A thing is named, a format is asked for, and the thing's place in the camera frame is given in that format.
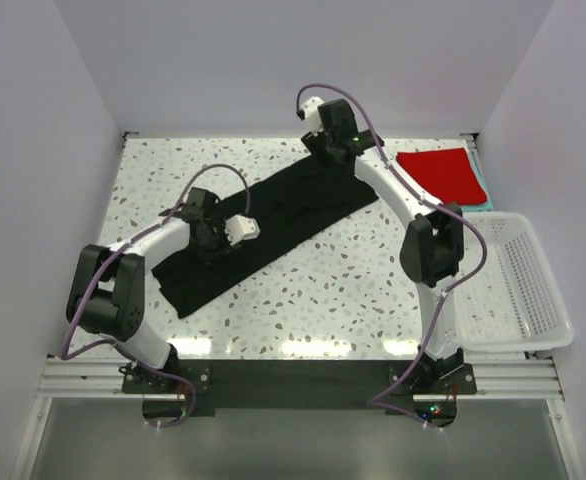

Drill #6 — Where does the black t shirt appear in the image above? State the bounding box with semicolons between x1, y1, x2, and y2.
153;156;378;318

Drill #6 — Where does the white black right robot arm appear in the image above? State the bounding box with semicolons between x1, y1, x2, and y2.
296;96;467;393

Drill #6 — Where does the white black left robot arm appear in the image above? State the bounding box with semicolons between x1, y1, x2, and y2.
61;188;260;392

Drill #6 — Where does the folded red t shirt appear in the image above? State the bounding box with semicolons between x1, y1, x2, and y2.
396;148;468;206

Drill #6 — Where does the folded teal t shirt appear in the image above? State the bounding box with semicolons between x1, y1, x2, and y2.
457;152;493;211

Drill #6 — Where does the white plastic basket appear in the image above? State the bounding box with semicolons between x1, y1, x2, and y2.
454;211;574;353

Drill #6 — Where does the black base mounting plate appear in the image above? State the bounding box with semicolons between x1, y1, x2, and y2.
119;359;478;426

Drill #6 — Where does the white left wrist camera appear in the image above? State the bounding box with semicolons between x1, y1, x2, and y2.
225;214;261;246

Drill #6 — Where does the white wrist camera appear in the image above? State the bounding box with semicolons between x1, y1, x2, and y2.
225;214;261;246
299;96;324;136

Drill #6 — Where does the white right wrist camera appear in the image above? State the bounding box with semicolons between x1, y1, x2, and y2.
299;96;324;136

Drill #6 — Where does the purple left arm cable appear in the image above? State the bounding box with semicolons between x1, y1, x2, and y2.
60;164;254;429

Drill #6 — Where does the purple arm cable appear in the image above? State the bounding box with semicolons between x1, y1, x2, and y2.
295;84;489;426
60;164;254;429

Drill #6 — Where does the aluminium rail frame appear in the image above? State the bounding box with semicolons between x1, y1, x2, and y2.
10;130;582;480

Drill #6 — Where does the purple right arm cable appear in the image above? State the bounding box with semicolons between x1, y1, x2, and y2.
295;84;489;426

